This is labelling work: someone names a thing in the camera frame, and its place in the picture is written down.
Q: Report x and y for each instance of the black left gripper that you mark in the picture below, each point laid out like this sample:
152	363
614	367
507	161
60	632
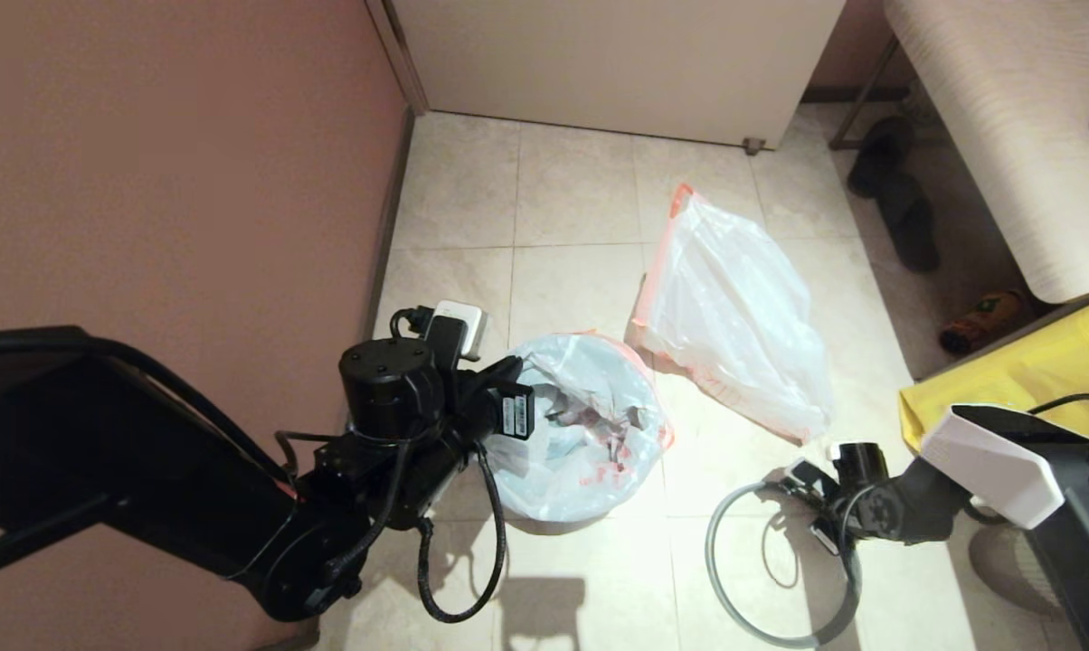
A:
400	398

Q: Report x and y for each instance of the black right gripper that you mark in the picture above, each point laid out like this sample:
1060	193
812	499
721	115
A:
870	506

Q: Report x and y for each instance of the white red-printed trash bag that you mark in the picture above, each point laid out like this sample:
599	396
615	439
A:
734	307
590	434

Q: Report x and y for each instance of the yellow nonwoven bag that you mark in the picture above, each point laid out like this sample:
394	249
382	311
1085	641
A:
1006	380

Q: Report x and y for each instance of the grey ribbed cushion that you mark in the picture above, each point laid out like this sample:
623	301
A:
1006	570

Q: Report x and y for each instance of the black slipper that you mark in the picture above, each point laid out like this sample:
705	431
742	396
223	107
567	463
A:
879	158
910	231

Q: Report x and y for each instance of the white door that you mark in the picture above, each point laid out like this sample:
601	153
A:
617	63

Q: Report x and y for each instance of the small metal door fitting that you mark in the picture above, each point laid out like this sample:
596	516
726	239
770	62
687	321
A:
753	146

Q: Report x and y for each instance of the light woodgrain table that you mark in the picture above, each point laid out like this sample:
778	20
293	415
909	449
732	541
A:
1006	136

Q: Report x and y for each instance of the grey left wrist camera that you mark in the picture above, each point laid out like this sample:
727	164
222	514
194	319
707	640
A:
459	325

